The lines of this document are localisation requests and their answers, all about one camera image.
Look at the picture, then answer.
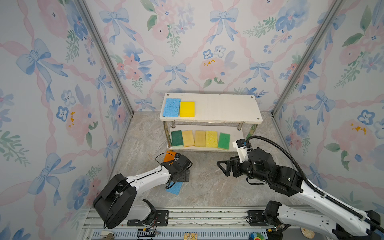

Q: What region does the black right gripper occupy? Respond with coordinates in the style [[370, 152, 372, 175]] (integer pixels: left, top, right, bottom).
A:
[[217, 155, 271, 186]]

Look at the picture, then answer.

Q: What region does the orange sponge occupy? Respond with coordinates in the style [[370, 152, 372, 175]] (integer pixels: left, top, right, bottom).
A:
[[163, 151, 177, 163]]

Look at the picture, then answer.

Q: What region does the blue sponge front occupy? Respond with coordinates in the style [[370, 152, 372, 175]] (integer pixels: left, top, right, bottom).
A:
[[166, 182, 183, 196]]

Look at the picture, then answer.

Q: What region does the blue sponge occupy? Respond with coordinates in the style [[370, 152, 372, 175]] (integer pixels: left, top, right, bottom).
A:
[[166, 182, 183, 196], [163, 99, 181, 118]]

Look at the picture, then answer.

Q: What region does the light green sponge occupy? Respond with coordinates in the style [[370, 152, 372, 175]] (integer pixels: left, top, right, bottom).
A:
[[218, 133, 231, 151]]

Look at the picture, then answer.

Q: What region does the dark green scouring sponge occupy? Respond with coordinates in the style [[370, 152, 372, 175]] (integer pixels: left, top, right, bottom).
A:
[[171, 131, 184, 147]]

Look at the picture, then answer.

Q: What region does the bright yellow porous sponge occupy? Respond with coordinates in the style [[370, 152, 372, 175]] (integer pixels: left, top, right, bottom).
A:
[[206, 131, 218, 148]]

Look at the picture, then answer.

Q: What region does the blue sponge back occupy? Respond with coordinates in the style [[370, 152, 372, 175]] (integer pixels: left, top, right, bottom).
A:
[[163, 99, 181, 118]]

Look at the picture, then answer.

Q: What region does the small yellow sponge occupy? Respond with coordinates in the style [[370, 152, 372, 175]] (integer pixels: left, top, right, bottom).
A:
[[180, 101, 195, 118]]

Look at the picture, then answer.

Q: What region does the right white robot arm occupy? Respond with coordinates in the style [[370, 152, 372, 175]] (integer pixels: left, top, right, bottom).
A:
[[217, 147, 384, 240]]

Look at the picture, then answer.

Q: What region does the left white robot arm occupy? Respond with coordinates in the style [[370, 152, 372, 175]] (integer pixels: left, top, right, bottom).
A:
[[93, 153, 193, 229]]

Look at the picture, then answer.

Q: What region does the white two-tier metal shelf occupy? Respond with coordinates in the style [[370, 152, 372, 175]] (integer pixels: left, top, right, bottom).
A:
[[160, 93, 263, 152]]

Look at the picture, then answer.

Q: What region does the round wooden disc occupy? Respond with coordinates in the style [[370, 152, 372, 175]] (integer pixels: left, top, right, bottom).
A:
[[301, 228, 316, 240]]

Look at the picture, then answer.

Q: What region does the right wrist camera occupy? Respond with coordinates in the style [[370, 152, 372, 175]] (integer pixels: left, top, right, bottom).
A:
[[233, 139, 250, 163]]

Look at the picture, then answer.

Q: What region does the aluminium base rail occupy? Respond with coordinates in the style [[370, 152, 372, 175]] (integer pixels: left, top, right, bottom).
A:
[[78, 206, 341, 240]]

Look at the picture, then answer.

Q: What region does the black corrugated cable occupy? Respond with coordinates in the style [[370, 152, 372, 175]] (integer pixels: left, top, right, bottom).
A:
[[245, 135, 384, 235]]

